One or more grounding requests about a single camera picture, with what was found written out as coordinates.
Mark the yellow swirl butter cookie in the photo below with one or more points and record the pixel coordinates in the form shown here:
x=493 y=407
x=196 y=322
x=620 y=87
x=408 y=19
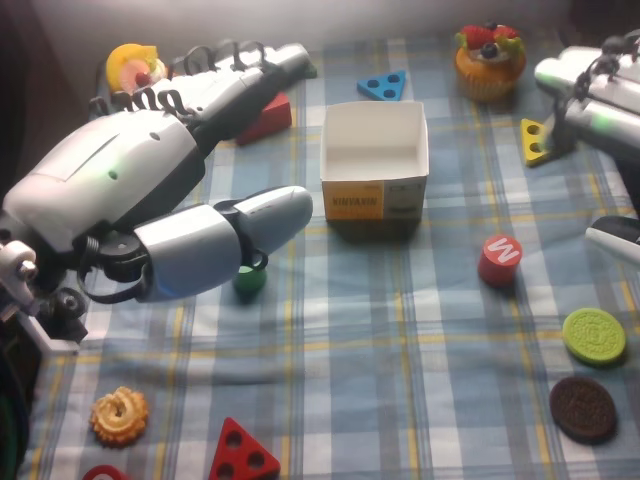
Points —
x=120 y=417

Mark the red cylinder with round mark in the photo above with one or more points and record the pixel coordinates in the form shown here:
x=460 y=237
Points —
x=90 y=475

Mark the yellow three-hole triangle block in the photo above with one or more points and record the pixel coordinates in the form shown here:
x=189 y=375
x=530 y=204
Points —
x=525 y=155

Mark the red three-hole triangle block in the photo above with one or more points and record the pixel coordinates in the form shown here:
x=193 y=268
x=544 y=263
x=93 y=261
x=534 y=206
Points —
x=242 y=450

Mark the blue plaid tablecloth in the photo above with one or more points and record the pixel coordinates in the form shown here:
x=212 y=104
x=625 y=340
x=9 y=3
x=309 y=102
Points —
x=375 y=325

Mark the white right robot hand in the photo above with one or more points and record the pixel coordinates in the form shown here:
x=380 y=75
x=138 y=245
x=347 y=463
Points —
x=615 y=105

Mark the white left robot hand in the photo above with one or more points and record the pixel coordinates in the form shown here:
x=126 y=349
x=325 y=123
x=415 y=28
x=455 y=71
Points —
x=100 y=170

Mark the white paper box yellow print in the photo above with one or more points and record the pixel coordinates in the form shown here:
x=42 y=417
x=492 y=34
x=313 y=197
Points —
x=350 y=202

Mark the green sandwich cookie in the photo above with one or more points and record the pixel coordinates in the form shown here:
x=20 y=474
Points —
x=595 y=337

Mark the red rectangular block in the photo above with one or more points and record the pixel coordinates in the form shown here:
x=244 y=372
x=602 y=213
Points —
x=272 y=117

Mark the small green block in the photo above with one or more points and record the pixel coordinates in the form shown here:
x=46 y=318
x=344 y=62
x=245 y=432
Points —
x=249 y=282

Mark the yellow fruit toy cupcake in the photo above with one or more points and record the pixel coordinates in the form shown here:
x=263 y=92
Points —
x=127 y=65

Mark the red round M piece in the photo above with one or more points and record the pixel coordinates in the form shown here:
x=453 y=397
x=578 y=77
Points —
x=495 y=270

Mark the strawberry toy cupcake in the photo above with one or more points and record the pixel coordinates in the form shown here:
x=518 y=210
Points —
x=487 y=75

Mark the green three-hole triangle block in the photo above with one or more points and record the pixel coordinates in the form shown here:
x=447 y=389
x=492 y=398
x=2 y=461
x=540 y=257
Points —
x=311 y=71

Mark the brown sandwich cookie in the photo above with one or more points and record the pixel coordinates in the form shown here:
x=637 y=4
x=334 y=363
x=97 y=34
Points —
x=582 y=407

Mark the blue three-hole triangle block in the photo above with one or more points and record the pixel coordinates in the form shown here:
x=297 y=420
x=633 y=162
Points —
x=362 y=87

